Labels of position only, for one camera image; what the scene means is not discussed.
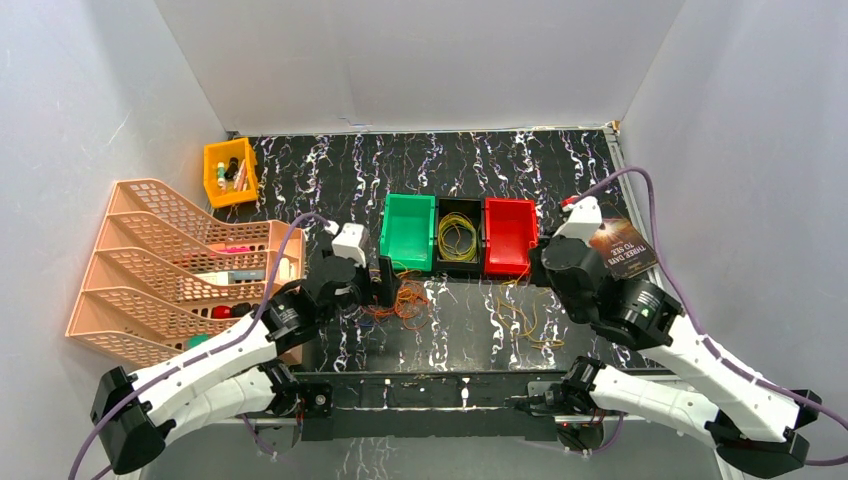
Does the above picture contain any aluminium table frame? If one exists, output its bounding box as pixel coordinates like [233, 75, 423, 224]
[113, 125, 720, 480]

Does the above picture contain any green plastic bin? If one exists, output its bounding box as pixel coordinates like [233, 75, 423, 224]
[379, 193, 436, 272]

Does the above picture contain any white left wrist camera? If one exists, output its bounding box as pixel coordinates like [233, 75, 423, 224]
[331, 223, 369, 268]

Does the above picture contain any dark paperback book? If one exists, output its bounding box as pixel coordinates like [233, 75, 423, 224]
[590, 217, 658, 280]

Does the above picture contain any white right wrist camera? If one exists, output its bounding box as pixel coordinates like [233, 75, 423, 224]
[552, 196, 603, 246]

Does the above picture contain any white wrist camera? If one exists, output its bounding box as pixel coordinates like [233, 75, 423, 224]
[331, 223, 369, 268]
[552, 196, 603, 246]

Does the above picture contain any peach plastic file rack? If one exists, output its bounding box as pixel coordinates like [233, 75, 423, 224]
[65, 179, 306, 367]

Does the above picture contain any yellow green wire coil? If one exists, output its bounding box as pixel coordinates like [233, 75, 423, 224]
[437, 211, 481, 264]

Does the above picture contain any purple cable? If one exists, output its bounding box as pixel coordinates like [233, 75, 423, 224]
[354, 264, 386, 329]

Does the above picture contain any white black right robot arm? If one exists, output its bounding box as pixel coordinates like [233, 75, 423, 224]
[523, 236, 818, 479]

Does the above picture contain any orange cable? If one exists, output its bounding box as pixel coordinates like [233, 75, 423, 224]
[364, 268, 435, 333]

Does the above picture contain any green capped pink bottle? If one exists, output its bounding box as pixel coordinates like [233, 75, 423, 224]
[184, 334, 210, 350]

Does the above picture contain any yellow plastic bin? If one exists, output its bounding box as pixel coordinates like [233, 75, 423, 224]
[203, 138, 259, 209]

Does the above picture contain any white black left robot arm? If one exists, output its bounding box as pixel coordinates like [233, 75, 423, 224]
[84, 254, 400, 475]

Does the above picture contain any red plastic bin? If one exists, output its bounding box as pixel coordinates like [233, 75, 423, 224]
[484, 197, 538, 277]

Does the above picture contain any black plastic bin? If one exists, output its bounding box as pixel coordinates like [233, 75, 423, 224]
[433, 196, 485, 278]

